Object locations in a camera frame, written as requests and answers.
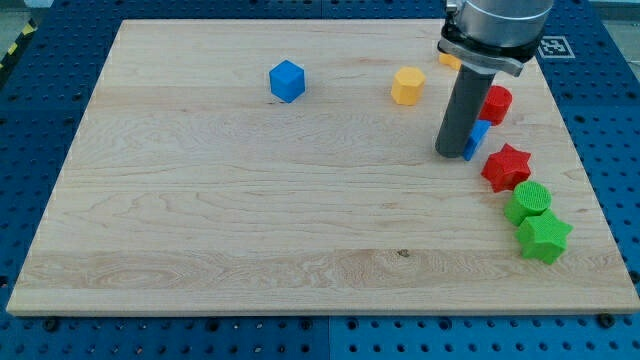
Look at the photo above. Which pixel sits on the white fiducial marker tag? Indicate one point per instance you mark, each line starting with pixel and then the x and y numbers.
pixel 555 47

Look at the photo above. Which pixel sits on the green cylinder block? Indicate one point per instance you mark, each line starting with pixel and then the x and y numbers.
pixel 529 198

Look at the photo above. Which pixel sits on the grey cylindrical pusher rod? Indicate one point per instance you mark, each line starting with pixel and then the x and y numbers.
pixel 465 103

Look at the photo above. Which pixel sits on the blue flat block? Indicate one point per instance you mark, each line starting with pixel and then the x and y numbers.
pixel 476 137

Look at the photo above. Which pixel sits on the wooden board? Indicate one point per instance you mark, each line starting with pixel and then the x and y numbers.
pixel 191 190

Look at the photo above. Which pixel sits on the yellow hexagon block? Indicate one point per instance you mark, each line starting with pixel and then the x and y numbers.
pixel 408 85

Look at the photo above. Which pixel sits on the blue cube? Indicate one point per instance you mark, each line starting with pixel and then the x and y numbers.
pixel 287 81

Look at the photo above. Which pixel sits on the red star block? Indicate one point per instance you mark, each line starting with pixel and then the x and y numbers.
pixel 506 168

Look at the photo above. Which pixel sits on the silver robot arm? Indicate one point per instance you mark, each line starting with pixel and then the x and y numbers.
pixel 488 37

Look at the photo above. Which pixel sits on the yellow black hazard tape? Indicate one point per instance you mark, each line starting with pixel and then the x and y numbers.
pixel 18 46

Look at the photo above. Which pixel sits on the yellow block behind arm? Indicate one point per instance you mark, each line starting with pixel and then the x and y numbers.
pixel 450 61

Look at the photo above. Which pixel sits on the green star block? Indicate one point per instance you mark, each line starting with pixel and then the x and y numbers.
pixel 543 237

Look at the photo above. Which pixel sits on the red cylinder block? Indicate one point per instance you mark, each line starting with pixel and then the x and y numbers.
pixel 496 105

